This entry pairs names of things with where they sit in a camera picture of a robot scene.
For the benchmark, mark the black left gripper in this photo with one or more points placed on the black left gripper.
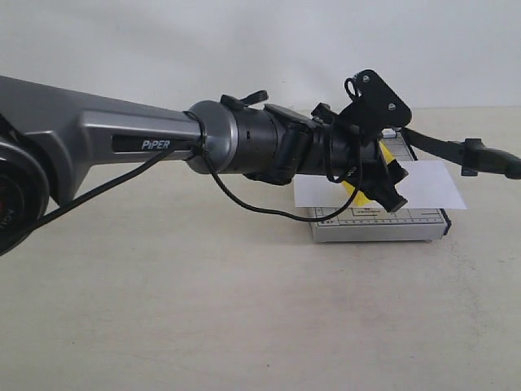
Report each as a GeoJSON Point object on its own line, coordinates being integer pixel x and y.
{"type": "Point", "coordinates": [337, 154]}

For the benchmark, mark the yellow foam cube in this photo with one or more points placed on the yellow foam cube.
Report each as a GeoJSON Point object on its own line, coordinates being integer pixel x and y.
{"type": "Point", "coordinates": [360, 195]}

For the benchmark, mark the white paper sheet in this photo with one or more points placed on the white paper sheet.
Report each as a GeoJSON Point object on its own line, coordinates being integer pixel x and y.
{"type": "Point", "coordinates": [427, 186]}

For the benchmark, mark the black cutter blade lever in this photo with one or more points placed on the black cutter blade lever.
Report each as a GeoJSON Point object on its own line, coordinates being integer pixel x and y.
{"type": "Point", "coordinates": [470, 154]}

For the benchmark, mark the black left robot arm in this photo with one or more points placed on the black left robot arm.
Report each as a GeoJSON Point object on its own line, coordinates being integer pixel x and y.
{"type": "Point", "coordinates": [51, 137]}

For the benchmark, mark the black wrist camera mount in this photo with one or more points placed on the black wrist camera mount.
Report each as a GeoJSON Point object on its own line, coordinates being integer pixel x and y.
{"type": "Point", "coordinates": [374, 107]}

